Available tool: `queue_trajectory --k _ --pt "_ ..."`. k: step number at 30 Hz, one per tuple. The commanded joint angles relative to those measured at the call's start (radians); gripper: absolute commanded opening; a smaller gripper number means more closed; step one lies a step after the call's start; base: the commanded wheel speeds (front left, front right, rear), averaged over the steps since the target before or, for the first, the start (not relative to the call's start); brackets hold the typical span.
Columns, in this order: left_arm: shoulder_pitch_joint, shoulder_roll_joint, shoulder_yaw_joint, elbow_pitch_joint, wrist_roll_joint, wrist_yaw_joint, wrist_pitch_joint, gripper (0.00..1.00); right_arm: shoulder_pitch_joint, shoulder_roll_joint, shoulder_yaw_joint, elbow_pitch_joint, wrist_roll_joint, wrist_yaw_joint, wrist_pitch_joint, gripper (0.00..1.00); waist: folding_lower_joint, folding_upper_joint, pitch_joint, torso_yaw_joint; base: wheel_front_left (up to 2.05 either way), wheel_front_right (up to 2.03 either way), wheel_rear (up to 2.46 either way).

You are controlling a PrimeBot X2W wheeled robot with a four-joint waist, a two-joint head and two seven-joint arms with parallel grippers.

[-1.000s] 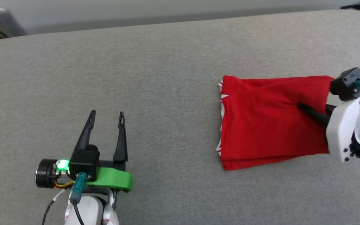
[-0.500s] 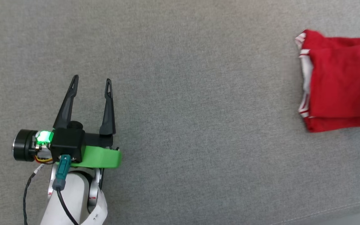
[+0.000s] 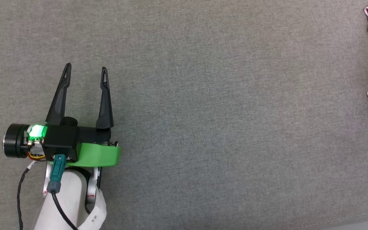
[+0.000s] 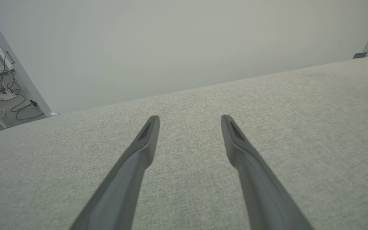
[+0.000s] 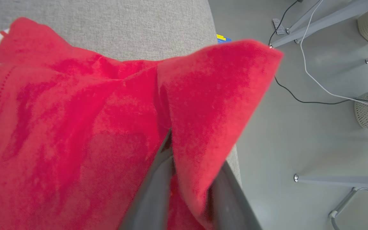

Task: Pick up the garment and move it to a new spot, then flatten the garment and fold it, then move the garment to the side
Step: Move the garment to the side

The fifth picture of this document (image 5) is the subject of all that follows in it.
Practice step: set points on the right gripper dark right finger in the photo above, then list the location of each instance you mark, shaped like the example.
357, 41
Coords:
232, 210

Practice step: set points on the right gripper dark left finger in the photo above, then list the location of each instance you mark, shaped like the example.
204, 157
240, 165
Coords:
152, 204

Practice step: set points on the red garment with white sleeves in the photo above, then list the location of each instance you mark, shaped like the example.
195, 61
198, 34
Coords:
75, 127

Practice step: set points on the curved grey metal tube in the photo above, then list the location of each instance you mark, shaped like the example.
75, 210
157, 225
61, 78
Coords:
333, 214

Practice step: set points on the blue yellow small item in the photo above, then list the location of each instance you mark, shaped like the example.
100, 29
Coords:
224, 39

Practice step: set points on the grey felt pad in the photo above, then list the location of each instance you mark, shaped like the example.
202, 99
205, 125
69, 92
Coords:
279, 27

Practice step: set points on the grey metal table legs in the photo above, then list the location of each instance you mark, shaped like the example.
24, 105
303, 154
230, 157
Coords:
331, 20

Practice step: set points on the thin grey metal frame beam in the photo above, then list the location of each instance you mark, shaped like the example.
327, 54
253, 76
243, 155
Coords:
295, 24

